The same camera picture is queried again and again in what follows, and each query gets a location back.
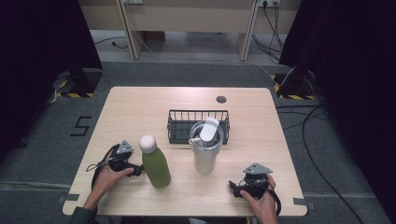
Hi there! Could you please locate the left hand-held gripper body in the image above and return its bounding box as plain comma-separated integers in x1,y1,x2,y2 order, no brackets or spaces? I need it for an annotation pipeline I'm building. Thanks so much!
106,139,136,173

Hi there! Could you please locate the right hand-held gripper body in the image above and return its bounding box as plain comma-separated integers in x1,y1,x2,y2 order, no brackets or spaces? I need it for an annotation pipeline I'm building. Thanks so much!
242,162,274,200

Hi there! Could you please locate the black wire basket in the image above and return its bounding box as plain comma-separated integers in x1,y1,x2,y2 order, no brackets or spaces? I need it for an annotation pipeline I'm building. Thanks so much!
166,108,231,146

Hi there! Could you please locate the long black floor cable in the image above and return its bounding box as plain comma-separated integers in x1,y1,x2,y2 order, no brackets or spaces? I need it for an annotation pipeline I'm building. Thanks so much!
275,104,366,224

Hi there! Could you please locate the grey tape strip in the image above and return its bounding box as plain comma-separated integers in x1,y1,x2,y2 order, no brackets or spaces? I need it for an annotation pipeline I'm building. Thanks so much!
292,197,316,210
57,193,81,203

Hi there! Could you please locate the black strap of right gripper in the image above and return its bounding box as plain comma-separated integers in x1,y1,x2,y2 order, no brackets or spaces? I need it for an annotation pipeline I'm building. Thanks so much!
264,186,282,217

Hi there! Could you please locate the white tumbler cup with lid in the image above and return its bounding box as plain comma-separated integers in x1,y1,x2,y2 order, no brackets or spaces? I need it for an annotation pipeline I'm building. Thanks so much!
188,117,225,175

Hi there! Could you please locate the person's left hand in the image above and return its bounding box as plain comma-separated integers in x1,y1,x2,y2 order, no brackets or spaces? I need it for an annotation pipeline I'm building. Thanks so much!
92,161,135,203

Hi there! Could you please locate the green bottle with white cap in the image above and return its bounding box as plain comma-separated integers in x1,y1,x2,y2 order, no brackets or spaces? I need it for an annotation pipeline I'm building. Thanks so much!
138,134,172,189

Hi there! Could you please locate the dark curtain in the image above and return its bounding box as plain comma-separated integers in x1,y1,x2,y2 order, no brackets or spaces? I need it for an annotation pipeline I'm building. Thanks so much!
0,0,105,161
277,0,396,224

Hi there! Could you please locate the short black floor cable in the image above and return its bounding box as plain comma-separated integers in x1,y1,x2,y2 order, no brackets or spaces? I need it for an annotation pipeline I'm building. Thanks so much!
93,35,130,50

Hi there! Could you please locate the bundle of black cables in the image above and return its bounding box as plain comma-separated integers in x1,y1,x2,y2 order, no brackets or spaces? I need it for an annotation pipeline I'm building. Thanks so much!
250,1,286,64

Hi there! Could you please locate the beige desk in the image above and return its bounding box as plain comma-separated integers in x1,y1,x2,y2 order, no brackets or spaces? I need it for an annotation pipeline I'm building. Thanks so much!
78,0,303,63

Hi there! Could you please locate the person's right hand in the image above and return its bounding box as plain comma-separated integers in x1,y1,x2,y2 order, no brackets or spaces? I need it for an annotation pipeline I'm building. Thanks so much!
239,174,279,217

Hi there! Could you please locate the stand base with hazard tape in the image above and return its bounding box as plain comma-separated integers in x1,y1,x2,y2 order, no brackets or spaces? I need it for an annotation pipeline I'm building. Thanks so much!
51,67,104,99
270,68,316,102

